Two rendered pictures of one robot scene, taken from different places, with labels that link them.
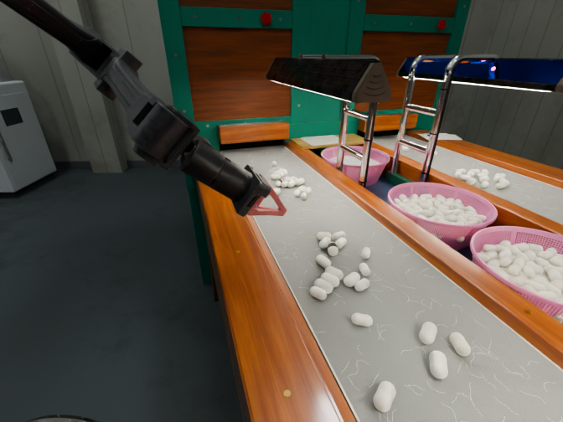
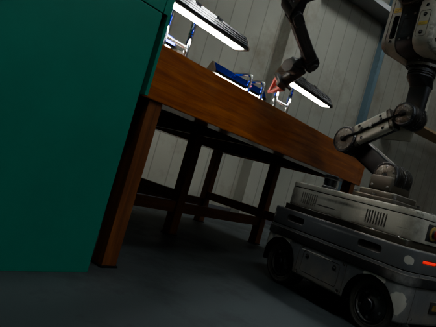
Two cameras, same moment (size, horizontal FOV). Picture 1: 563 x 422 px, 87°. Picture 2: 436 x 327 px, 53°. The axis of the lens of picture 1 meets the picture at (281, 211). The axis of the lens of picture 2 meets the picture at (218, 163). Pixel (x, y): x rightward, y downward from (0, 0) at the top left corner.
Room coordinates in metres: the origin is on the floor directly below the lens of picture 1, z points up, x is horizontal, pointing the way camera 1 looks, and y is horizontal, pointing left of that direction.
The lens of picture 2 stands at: (1.67, 1.74, 0.40)
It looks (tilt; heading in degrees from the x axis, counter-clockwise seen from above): 1 degrees up; 240
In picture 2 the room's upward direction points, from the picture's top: 16 degrees clockwise
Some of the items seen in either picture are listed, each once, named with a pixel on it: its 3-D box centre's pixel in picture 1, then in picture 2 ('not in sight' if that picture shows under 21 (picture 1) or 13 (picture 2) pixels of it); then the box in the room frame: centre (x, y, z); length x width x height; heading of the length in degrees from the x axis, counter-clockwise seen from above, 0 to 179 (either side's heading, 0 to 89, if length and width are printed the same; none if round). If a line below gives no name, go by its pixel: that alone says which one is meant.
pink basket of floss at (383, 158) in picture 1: (353, 166); not in sight; (1.14, -0.29, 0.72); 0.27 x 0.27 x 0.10
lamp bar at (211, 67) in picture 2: not in sight; (239, 82); (0.15, -0.91, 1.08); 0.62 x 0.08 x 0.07; 18
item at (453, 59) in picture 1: (436, 127); not in sight; (1.04, -0.53, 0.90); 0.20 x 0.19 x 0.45; 18
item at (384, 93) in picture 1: (309, 73); (205, 17); (0.89, -0.08, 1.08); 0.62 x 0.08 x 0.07; 18
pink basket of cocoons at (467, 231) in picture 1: (435, 216); not in sight; (0.73, -0.43, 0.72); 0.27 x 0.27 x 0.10
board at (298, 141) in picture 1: (329, 141); not in sight; (1.35, -0.22, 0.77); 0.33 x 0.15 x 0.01; 108
